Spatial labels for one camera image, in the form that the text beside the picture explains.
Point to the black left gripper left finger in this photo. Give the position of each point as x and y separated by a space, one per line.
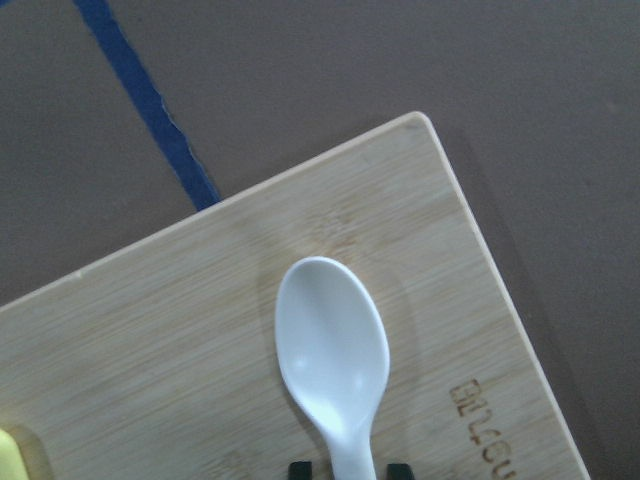
300 471

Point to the bamboo cutting board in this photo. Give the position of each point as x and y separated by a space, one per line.
159 361

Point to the yellow plastic knife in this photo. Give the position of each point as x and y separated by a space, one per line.
11 462

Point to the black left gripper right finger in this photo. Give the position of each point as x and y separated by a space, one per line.
399 471

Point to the white plastic spoon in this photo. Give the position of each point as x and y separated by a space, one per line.
334 358

